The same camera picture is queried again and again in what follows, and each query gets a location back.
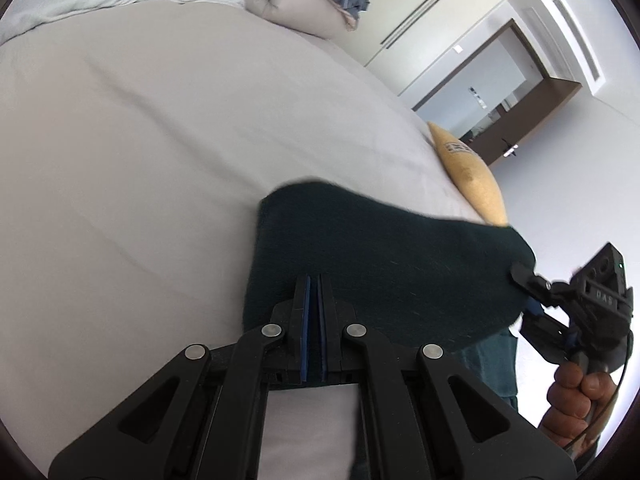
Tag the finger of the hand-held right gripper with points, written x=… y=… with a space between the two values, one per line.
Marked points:
x=532 y=280
x=545 y=332

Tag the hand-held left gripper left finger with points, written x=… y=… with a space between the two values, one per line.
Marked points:
x=305 y=332

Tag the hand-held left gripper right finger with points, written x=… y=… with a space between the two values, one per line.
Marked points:
x=321 y=332

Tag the dark green cloth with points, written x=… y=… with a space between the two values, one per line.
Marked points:
x=380 y=260

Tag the person's right hand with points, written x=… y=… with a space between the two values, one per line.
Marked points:
x=575 y=400

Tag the person's dark teal clothing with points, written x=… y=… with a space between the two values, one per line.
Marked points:
x=492 y=365

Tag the yellow pillow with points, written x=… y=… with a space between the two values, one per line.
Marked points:
x=470 y=175

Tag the brown door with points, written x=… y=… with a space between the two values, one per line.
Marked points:
x=540 y=115

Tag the ceiling air vent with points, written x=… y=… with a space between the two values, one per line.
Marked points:
x=575 y=35

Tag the bed with grey sheet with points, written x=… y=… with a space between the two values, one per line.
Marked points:
x=125 y=160

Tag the cream wardrobe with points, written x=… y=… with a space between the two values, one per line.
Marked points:
x=425 y=30

